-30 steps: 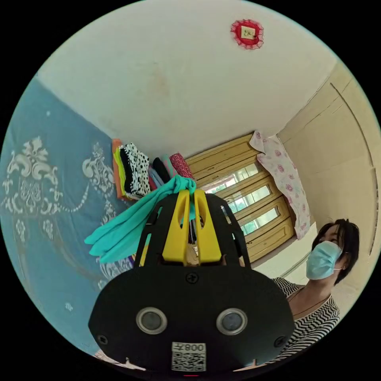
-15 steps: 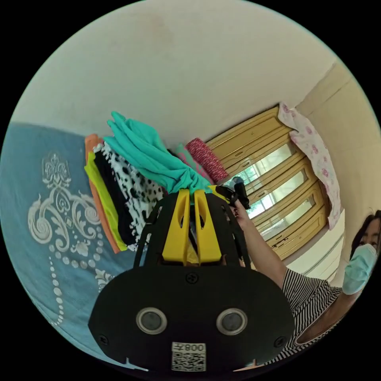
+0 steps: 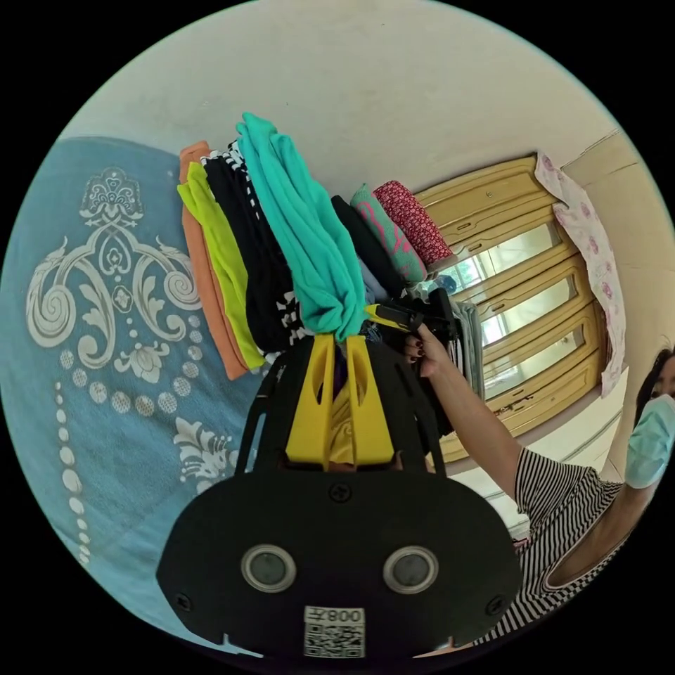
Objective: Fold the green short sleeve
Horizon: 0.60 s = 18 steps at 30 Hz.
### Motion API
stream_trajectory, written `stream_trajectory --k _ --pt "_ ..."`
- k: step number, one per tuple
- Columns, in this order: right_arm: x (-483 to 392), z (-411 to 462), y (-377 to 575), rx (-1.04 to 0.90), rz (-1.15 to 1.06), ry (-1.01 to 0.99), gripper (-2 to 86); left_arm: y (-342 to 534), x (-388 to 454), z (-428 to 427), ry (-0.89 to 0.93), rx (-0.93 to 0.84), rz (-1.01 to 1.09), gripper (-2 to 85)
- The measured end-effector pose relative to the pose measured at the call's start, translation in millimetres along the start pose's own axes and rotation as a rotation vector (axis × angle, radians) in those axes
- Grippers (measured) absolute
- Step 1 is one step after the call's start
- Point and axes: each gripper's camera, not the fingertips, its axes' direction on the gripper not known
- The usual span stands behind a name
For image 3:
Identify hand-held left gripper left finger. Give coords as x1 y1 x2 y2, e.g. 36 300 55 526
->
286 335 335 470

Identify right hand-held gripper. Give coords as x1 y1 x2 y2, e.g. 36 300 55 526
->
364 295 458 361

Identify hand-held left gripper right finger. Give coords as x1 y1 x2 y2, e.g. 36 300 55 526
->
345 334 394 468

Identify green short sleeve shirt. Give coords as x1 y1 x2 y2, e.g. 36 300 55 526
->
236 111 371 342

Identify person's right forearm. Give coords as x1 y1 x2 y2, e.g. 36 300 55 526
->
430 356 526 503

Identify person's right hand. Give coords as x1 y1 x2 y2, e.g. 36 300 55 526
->
404 323 450 380

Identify hanging grey striped clothes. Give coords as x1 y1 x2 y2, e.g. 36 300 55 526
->
451 301 487 404

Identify yellow wooden cupboard with mirrors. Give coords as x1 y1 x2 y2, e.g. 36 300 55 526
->
411 153 629 465

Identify pile of clothes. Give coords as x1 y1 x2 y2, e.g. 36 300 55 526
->
176 139 457 382

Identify bed with blue patterned quilt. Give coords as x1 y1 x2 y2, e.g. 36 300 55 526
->
0 136 278 650

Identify pink floral cloth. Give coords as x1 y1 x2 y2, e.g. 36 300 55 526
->
534 151 629 399

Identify person's body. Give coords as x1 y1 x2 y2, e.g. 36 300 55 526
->
469 347 675 648

